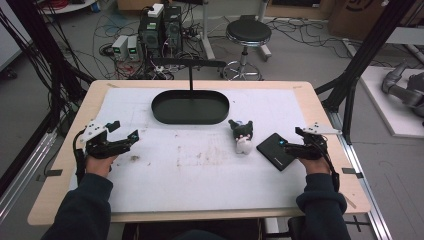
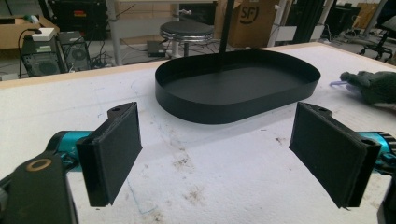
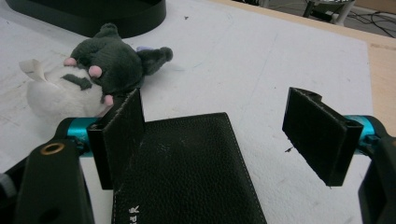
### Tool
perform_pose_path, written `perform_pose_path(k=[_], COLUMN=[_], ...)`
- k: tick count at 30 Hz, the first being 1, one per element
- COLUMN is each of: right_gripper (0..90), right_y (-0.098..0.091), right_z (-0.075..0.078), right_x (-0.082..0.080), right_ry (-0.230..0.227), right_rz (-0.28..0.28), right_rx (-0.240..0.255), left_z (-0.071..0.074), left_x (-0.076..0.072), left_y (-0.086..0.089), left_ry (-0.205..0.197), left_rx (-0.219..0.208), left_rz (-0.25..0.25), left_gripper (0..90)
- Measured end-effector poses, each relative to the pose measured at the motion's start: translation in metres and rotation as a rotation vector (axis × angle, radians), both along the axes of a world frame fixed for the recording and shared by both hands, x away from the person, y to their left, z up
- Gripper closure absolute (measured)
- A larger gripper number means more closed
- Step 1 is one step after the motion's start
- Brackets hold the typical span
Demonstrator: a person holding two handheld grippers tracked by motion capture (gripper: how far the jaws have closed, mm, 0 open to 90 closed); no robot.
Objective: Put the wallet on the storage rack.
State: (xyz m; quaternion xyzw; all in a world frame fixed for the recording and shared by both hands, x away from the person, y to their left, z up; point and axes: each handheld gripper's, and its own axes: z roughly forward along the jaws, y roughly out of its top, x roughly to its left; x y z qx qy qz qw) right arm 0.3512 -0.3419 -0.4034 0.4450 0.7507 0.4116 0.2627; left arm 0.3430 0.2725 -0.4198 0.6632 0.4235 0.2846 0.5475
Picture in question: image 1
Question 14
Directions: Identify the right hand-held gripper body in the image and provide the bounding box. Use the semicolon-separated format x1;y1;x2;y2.
292;123;343;161

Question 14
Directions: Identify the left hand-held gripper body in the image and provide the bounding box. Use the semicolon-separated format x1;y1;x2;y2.
73;120;127;160

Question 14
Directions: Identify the black rectangular case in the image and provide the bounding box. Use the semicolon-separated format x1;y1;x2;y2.
255;132;299;172

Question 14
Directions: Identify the person's left hand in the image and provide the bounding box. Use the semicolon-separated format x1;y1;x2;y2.
84;153;120;179

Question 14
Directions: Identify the person's right hand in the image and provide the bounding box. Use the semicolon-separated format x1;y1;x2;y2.
297;155;333;176

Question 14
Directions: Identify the black tape strip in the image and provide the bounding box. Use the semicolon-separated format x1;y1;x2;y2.
341;166;365;180
35;168;64;183

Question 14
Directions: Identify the black and white plush toy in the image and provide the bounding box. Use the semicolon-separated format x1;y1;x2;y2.
227;119;255;156

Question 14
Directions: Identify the black oval tray with stand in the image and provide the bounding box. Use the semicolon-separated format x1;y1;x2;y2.
150;58;231;126

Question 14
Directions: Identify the wooden table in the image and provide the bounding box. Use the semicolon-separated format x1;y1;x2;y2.
27;79;372;227

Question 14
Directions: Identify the white table mat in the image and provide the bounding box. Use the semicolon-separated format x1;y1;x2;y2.
69;87;323;214

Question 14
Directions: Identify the grey power supply unit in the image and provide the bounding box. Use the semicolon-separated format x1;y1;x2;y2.
126;34;141;62
111;34;130;62

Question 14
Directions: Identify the white floor board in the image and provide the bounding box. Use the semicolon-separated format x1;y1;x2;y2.
359;65;424;139

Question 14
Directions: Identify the white desk leg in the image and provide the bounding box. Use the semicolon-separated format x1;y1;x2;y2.
199;0;217;61
258;0;273;62

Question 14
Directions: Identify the black computer tower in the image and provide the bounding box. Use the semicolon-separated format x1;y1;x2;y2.
162;5;184;54
137;13;165;58

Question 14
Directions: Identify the black round stool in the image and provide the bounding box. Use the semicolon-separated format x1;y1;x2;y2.
222;18;273;82

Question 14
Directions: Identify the white power adapter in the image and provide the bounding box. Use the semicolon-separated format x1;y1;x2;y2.
147;3;165;19

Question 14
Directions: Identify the cardboard box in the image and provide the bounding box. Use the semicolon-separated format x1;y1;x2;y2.
327;0;424;42

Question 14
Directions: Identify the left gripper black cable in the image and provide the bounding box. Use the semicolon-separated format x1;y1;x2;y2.
72;129;88;185

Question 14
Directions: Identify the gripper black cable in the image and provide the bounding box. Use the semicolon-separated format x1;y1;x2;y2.
313;135;341;193
72;129;88;185

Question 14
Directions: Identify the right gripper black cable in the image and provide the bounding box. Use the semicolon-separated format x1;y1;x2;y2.
313;135;341;193

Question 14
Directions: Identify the aluminium rail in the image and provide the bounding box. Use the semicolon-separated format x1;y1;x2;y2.
0;129;58;222
326;109;395;240

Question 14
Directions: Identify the black frame with cable bundle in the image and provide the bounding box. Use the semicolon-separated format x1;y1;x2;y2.
0;0;97;134

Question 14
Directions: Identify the black metal frame post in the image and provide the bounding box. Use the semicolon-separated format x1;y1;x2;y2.
314;0;418;145

